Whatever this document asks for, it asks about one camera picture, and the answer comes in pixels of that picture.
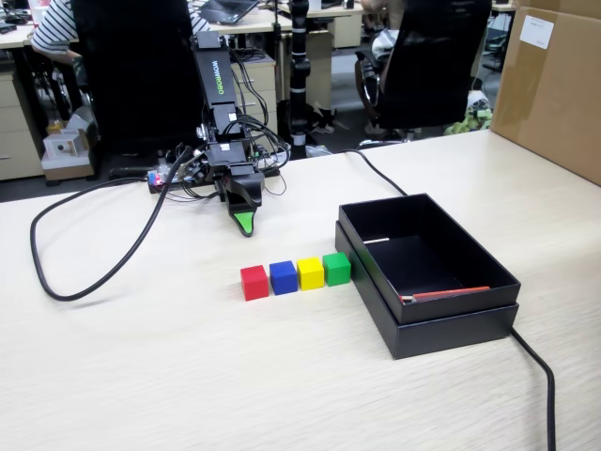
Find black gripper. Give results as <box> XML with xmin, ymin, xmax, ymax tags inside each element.
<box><xmin>206</xmin><ymin>142</ymin><xmax>266</xmax><ymax>238</ymax></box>

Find red wooden cube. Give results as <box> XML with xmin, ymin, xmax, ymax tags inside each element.
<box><xmin>239</xmin><ymin>265</ymin><xmax>270</xmax><ymax>302</ymax></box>

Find blue wooden cube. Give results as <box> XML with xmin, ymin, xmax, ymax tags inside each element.
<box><xmin>269</xmin><ymin>260</ymin><xmax>299</xmax><ymax>296</ymax></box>

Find yellow wooden cube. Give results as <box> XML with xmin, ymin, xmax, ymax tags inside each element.
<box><xmin>296</xmin><ymin>257</ymin><xmax>326</xmax><ymax>291</ymax></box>

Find green wooden cube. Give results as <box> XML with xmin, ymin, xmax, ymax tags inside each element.
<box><xmin>322</xmin><ymin>252</ymin><xmax>352</xmax><ymax>288</ymax></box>

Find white box with round hole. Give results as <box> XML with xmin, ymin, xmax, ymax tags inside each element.
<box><xmin>43</xmin><ymin>132</ymin><xmax>80</xmax><ymax>160</ymax></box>

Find red pencil in box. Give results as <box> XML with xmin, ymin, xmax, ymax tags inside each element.
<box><xmin>411</xmin><ymin>285</ymin><xmax>492</xmax><ymax>302</ymax></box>

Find black cardboard box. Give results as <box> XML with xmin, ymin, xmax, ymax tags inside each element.
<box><xmin>337</xmin><ymin>192</ymin><xmax>522</xmax><ymax>325</ymax></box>

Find large brown cardboard box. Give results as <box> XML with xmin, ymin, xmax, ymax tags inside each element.
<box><xmin>490</xmin><ymin>0</ymin><xmax>601</xmax><ymax>187</ymax></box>

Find controller circuit board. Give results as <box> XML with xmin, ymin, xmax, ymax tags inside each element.
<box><xmin>147</xmin><ymin>163</ymin><xmax>208</xmax><ymax>194</ymax></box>

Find beige drawer cabinet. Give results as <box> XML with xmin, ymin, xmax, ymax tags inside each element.
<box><xmin>231</xmin><ymin>52</ymin><xmax>279</xmax><ymax>138</ymax></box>
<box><xmin>0</xmin><ymin>72</ymin><xmax>47</xmax><ymax>182</ymax></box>

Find black pole with white rings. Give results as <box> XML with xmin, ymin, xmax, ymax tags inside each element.
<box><xmin>287</xmin><ymin>0</ymin><xmax>314</xmax><ymax>148</ymax></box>

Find black office chair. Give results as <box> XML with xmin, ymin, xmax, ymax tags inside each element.
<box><xmin>69</xmin><ymin>0</ymin><xmax>210</xmax><ymax>182</ymax></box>
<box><xmin>354</xmin><ymin>0</ymin><xmax>493</xmax><ymax>147</ymax></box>

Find thin black desk stand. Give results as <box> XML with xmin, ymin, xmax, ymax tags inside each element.
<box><xmin>270</xmin><ymin>0</ymin><xmax>285</xmax><ymax>102</ymax></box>

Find small brown carton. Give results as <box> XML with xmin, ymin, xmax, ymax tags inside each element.
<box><xmin>40</xmin><ymin>154</ymin><xmax>94</xmax><ymax>183</ymax></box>

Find black laptop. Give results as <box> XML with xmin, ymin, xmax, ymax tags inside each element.
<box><xmin>199</xmin><ymin>0</ymin><xmax>260</xmax><ymax>25</ymax></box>

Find beige office desk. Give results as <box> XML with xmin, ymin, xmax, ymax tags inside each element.
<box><xmin>0</xmin><ymin>21</ymin><xmax>79</xmax><ymax>51</ymax></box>
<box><xmin>206</xmin><ymin>2</ymin><xmax>365</xmax><ymax>51</ymax></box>

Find seated person behind chair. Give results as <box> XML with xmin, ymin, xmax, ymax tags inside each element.
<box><xmin>361</xmin><ymin>0</ymin><xmax>408</xmax><ymax>65</ymax></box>

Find green toy pile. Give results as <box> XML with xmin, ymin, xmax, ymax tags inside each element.
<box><xmin>443</xmin><ymin>108</ymin><xmax>494</xmax><ymax>137</ymax></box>

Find person in striped shirt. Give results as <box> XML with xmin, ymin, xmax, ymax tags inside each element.
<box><xmin>31</xmin><ymin>0</ymin><xmax>212</xmax><ymax>67</ymax></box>

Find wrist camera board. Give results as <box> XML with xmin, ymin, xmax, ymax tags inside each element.
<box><xmin>176</xmin><ymin>148</ymin><xmax>208</xmax><ymax>183</ymax></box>

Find thick black cable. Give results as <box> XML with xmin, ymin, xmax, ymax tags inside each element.
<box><xmin>29</xmin><ymin>157</ymin><xmax>193</xmax><ymax>302</ymax></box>
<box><xmin>340</xmin><ymin>148</ymin><xmax>558</xmax><ymax>451</ymax></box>

